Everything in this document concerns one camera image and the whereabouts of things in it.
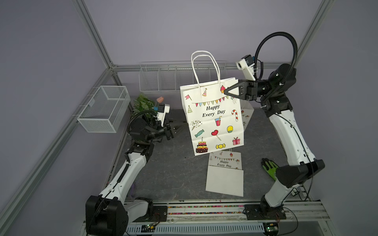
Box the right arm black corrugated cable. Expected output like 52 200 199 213
253 31 298 95

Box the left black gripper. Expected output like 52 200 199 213
145 117 188 142

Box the white wire wall shelf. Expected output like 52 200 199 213
139 61 218 91

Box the green artificial plant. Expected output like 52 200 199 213
132 93 157 121

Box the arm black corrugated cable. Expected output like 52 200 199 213
253 31 298 95
126 110 158 133

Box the pink artificial tulip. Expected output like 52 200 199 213
156 96 164 103

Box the purple small toy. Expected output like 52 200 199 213
130 183 136 198

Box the white party paper bag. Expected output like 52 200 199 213
206 150 244 197

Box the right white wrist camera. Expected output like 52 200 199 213
236 55 256 81

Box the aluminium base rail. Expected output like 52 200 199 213
125 199 337 236

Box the green black work glove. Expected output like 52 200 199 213
261 158 279 181

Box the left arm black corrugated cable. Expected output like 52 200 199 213
126 110 158 133

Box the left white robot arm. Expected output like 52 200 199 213
85 117 188 236

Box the white wire mesh basket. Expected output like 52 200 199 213
77 86 131 133

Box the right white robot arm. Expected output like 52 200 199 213
224 62 325 210

